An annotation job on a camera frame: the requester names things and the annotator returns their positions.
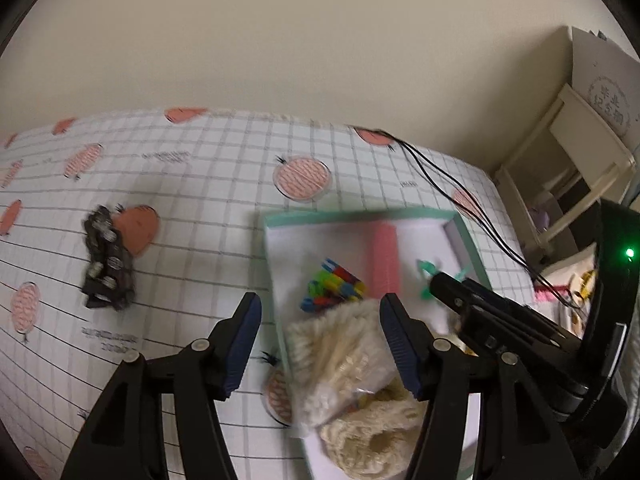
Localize white tray with teal rim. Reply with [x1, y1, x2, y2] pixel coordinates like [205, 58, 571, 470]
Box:
[264, 208, 488, 479]

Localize bag with cream knit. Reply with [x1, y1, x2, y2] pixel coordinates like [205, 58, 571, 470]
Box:
[284, 299, 396, 430]

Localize pink hair comb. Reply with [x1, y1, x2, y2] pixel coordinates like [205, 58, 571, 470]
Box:
[368, 222, 400, 298]

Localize pink crochet mat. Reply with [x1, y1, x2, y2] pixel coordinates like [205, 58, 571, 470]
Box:
[534, 281, 573, 306]

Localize grid tablecloth with pomegranates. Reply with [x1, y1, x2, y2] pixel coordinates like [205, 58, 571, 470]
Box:
[1, 108, 516, 479]

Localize black toy car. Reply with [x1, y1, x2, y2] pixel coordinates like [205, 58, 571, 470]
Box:
[81, 206, 134, 311]

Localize black cable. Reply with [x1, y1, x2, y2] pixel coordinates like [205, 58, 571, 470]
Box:
[372, 129, 584, 311]

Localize green plastic figure toy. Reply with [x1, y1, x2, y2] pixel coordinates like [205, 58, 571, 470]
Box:
[416, 260, 469, 301]

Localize colourful yellow block toy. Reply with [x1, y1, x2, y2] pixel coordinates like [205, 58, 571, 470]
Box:
[300, 259, 367, 313]

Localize white printed cardboard box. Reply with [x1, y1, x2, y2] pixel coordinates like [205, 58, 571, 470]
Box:
[572, 27, 639, 155]

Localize cream knitted cloth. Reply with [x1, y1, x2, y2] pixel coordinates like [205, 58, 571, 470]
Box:
[319, 378, 427, 479]

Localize cream wooden shelf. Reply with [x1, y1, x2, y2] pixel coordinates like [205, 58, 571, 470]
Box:
[494, 84, 636, 261]

